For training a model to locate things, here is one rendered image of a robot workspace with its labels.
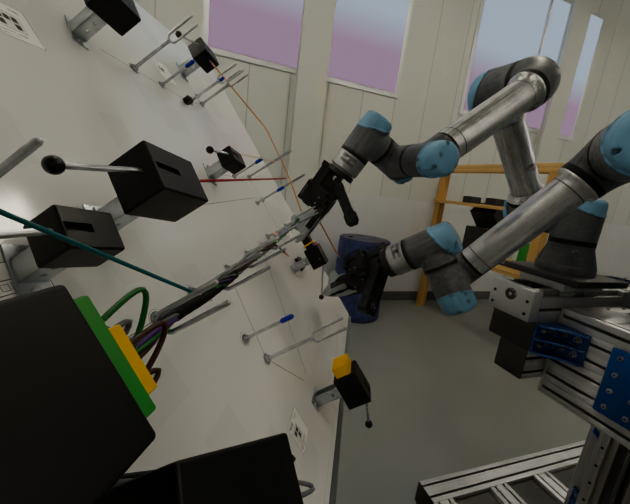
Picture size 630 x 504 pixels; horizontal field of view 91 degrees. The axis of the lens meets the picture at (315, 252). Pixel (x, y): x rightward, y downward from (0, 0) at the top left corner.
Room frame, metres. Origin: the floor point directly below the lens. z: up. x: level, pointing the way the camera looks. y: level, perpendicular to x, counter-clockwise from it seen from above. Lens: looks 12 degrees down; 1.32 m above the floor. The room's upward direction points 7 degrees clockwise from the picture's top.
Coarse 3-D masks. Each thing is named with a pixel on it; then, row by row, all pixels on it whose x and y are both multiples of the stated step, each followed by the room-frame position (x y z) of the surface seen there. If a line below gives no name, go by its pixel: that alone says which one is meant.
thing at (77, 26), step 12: (84, 0) 0.46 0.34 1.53; (96, 0) 0.46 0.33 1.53; (108, 0) 0.47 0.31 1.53; (120, 0) 0.48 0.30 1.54; (132, 0) 0.52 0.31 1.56; (84, 12) 0.49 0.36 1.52; (96, 12) 0.47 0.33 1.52; (108, 12) 0.48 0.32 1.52; (120, 12) 0.49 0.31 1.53; (132, 12) 0.49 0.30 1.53; (72, 24) 0.49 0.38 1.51; (84, 24) 0.49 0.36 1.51; (96, 24) 0.50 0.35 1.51; (108, 24) 0.49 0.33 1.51; (120, 24) 0.50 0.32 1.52; (132, 24) 0.51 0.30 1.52; (72, 36) 0.48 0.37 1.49; (84, 36) 0.50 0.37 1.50
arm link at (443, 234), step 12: (432, 228) 0.67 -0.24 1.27; (444, 228) 0.65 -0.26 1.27; (408, 240) 0.69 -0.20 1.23; (420, 240) 0.67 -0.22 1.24; (432, 240) 0.65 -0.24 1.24; (444, 240) 0.64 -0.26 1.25; (456, 240) 0.64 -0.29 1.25; (408, 252) 0.67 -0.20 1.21; (420, 252) 0.66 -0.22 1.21; (432, 252) 0.65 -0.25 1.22; (444, 252) 0.64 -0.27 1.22; (456, 252) 0.64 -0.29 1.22; (420, 264) 0.67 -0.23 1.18; (432, 264) 0.65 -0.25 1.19
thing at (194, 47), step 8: (176, 32) 0.77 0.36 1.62; (192, 40) 0.80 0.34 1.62; (200, 40) 0.82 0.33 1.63; (192, 48) 0.82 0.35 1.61; (200, 48) 0.82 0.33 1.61; (208, 48) 0.84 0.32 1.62; (192, 56) 0.82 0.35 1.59; (200, 56) 0.82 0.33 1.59; (208, 56) 0.83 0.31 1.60; (184, 64) 0.84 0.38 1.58; (200, 64) 0.83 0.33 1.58; (208, 64) 0.85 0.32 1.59; (216, 64) 0.86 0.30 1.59; (184, 72) 0.84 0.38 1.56; (192, 72) 0.85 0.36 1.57; (208, 72) 0.86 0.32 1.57
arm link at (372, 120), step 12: (360, 120) 0.79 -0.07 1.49; (372, 120) 0.77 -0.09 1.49; (384, 120) 0.76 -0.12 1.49; (360, 132) 0.77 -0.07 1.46; (372, 132) 0.76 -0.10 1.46; (384, 132) 0.77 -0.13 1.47; (348, 144) 0.78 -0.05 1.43; (360, 144) 0.77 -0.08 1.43; (372, 144) 0.77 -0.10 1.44; (384, 144) 0.78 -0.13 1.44; (360, 156) 0.77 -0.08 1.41; (372, 156) 0.79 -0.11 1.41
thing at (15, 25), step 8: (0, 8) 0.38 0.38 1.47; (8, 8) 0.40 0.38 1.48; (0, 16) 0.38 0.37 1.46; (8, 16) 0.39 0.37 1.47; (16, 16) 0.40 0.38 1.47; (24, 16) 0.41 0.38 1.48; (0, 24) 0.37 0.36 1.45; (8, 24) 0.38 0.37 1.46; (16, 24) 0.39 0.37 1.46; (24, 24) 0.40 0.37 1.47; (8, 32) 0.37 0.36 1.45; (16, 32) 0.38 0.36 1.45; (24, 32) 0.40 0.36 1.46; (32, 32) 0.41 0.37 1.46; (24, 40) 0.39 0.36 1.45; (32, 40) 0.40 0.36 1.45; (40, 48) 0.40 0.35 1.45
